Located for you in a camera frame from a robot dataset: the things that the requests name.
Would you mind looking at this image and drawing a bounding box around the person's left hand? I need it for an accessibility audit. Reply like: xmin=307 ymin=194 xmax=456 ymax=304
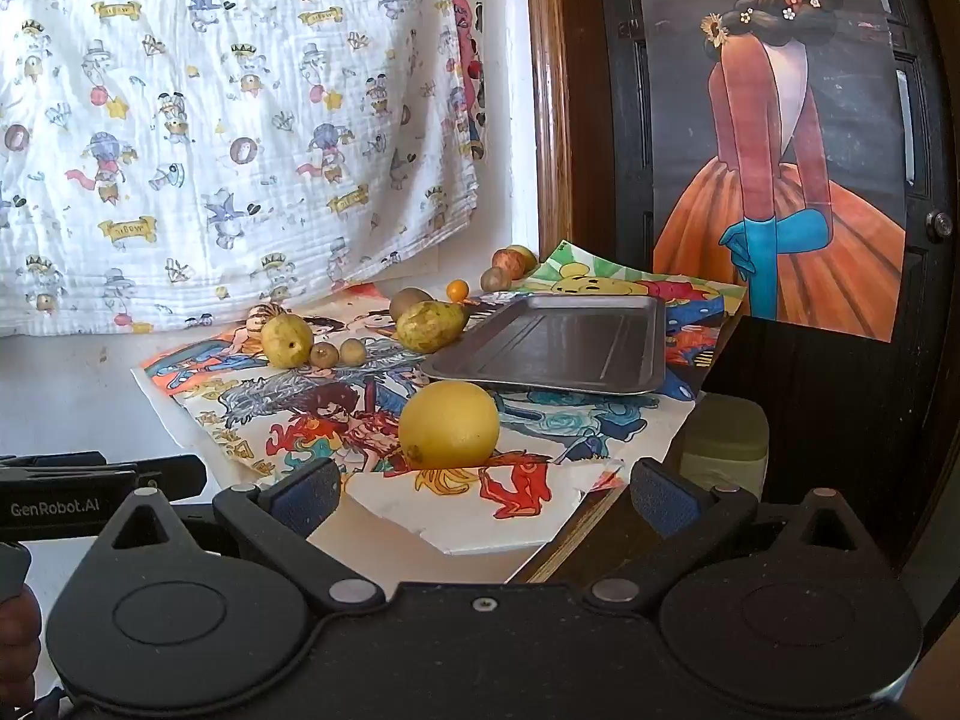
xmin=0 ymin=586 xmax=40 ymax=710

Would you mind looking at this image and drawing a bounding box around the yellow orange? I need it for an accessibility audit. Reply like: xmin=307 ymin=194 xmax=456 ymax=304
xmin=397 ymin=380 xmax=501 ymax=467

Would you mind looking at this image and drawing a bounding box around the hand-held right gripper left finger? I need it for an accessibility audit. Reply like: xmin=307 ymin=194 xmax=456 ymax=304
xmin=90 ymin=457 xmax=385 ymax=612

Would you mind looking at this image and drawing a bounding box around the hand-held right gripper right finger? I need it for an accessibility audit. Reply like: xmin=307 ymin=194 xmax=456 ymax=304
xmin=585 ymin=457 xmax=887 ymax=612

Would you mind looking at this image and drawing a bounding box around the metal tray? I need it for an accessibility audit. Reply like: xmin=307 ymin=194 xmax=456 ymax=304
xmin=420 ymin=295 xmax=667 ymax=396

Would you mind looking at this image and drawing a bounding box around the family drawing sheet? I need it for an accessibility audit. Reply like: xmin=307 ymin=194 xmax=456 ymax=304
xmin=131 ymin=281 xmax=398 ymax=406

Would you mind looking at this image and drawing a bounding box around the wooden door frame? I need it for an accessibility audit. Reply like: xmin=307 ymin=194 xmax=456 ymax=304
xmin=523 ymin=0 xmax=602 ymax=257

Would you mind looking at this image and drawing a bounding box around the black door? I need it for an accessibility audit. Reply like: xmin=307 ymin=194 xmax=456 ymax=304
xmin=592 ymin=0 xmax=960 ymax=593

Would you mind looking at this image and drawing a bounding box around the red-yellow apple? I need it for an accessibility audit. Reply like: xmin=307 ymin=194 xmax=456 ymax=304
xmin=492 ymin=245 xmax=539 ymax=276

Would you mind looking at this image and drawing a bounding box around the wall poster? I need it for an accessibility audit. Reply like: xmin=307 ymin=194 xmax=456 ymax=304
xmin=630 ymin=0 xmax=910 ymax=344

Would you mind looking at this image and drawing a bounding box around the yellow bear drawing sheet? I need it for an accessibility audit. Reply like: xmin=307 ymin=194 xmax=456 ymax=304
xmin=517 ymin=240 xmax=743 ymax=310

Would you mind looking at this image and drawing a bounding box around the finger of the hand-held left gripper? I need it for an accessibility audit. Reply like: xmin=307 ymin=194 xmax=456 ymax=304
xmin=0 ymin=452 xmax=208 ymax=502

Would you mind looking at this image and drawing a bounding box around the pink cartoon wall sticker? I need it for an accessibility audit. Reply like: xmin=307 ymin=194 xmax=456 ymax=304
xmin=450 ymin=0 xmax=487 ymax=162

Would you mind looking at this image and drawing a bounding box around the white printed blanket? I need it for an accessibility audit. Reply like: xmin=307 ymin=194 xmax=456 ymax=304
xmin=0 ymin=0 xmax=481 ymax=336

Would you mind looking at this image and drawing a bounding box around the pale green box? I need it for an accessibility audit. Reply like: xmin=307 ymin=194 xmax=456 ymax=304
xmin=684 ymin=395 xmax=770 ymax=500

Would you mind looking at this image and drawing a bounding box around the white-haired warrior drawing sheet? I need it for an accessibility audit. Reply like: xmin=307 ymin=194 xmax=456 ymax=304
xmin=176 ymin=337 xmax=700 ymax=557

